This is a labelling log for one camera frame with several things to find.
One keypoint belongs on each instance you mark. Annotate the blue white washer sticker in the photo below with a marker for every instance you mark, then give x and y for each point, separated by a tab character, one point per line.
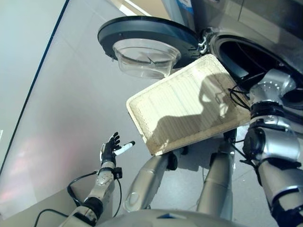
184	4

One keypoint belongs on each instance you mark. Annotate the cream wicker tray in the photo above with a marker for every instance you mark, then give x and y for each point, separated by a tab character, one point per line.
180	111

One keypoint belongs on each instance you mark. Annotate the grey front-load washing machine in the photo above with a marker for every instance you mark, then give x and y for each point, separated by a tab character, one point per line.
255	35

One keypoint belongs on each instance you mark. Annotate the silver robot torso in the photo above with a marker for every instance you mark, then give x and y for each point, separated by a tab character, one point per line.
165	218

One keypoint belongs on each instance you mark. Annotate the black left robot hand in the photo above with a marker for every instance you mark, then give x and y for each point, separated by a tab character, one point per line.
109	151

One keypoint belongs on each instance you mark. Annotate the round glass washer door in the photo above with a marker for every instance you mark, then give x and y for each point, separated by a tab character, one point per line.
146	40

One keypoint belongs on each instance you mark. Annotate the silver right robot leg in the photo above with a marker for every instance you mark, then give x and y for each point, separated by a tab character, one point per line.
215	182

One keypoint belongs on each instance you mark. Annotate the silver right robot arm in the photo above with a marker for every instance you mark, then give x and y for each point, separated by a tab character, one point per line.
274	142

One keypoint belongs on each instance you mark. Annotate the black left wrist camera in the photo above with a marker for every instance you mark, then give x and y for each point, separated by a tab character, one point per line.
118	173

